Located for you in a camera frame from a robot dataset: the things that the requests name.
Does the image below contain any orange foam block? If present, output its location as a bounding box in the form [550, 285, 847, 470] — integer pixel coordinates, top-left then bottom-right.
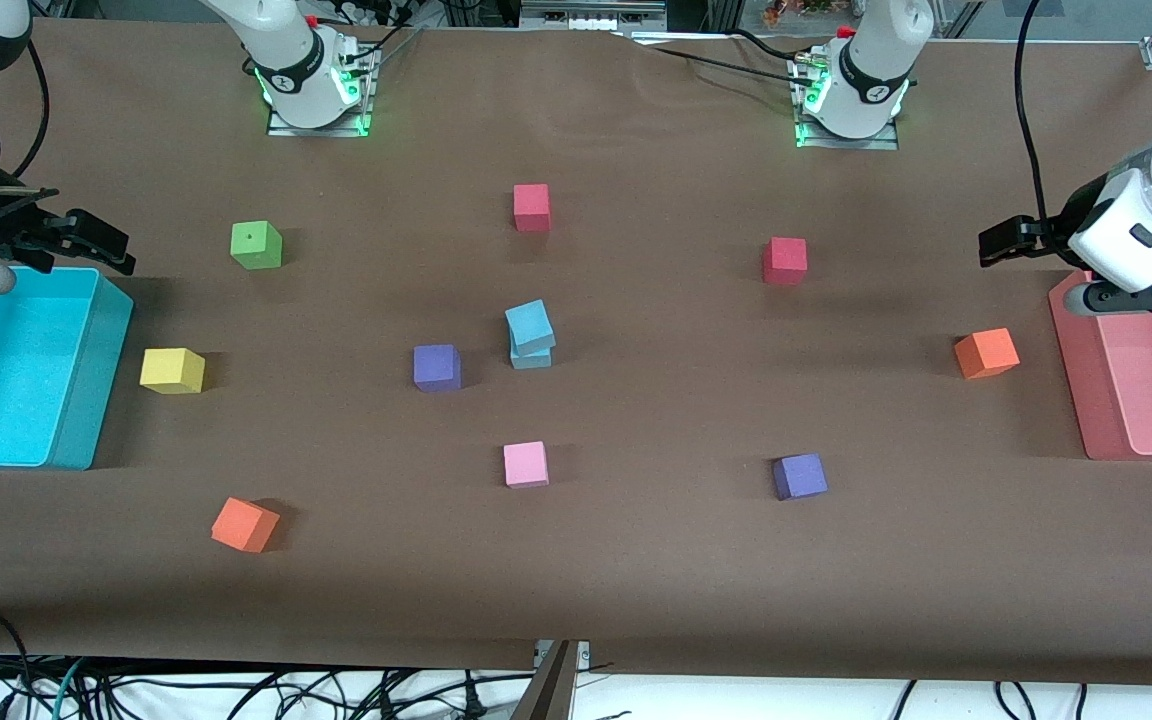
[954, 328, 1021, 380]
[211, 497, 281, 554]

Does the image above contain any cyan plastic bin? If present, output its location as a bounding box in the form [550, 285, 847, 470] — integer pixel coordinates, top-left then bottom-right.
[0, 264, 135, 471]

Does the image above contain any yellow foam block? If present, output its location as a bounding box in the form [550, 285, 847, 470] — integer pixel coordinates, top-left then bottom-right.
[140, 347, 206, 395]

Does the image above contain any green foam block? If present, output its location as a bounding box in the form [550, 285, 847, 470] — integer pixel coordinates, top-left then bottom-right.
[230, 221, 284, 271]

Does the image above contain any pink plastic bin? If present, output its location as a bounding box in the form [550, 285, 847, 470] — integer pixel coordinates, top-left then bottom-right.
[1048, 258, 1152, 462]

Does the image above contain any red foam block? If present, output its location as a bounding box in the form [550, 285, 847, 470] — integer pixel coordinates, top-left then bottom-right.
[513, 183, 552, 233]
[762, 237, 808, 286]

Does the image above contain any purple foam block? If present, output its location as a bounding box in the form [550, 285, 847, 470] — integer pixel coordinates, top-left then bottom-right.
[413, 344, 463, 393]
[772, 453, 829, 501]

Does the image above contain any white power strip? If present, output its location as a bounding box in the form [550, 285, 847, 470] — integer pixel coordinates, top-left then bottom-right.
[331, 0, 407, 26]

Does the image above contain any grey equipment box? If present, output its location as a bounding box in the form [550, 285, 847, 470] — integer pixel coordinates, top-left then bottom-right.
[521, 0, 667, 31]

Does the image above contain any pink foam block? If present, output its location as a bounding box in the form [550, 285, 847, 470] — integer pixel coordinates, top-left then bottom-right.
[503, 441, 550, 489]

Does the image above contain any brown table cover sheet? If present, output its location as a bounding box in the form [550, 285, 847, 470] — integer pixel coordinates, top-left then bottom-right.
[0, 15, 1152, 691]

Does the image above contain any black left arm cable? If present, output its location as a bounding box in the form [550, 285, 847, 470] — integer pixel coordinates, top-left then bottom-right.
[1014, 0, 1053, 226]

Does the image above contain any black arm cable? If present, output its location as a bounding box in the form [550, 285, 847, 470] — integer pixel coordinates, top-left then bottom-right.
[0, 40, 52, 183]
[1014, 0, 1053, 226]

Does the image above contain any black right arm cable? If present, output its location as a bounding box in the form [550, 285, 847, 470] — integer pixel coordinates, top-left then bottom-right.
[0, 40, 52, 183]

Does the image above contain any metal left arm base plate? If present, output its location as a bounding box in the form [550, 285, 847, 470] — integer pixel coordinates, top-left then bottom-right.
[792, 55, 902, 151]

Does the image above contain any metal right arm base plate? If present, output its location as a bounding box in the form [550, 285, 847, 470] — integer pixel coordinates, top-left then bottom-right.
[266, 40, 378, 138]

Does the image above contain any black cable on table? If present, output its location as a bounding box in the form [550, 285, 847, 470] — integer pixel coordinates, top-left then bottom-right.
[636, 38, 799, 79]
[731, 28, 809, 63]

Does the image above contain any teal floor cable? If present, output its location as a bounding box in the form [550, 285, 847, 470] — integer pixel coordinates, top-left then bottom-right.
[51, 655, 89, 720]

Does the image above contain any grey metal post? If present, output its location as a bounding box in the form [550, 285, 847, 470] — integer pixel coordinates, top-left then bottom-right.
[511, 640, 592, 720]

